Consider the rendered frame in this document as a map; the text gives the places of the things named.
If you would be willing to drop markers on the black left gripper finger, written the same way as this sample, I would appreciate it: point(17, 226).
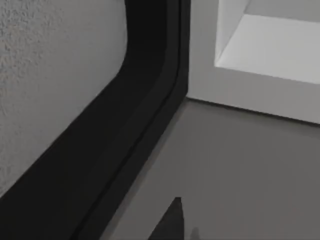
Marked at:
point(173, 225)

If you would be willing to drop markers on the black curved edge strip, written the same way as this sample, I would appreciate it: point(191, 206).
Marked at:
point(105, 140)

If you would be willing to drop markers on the white open cabinet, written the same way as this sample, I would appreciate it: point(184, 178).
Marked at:
point(262, 50)

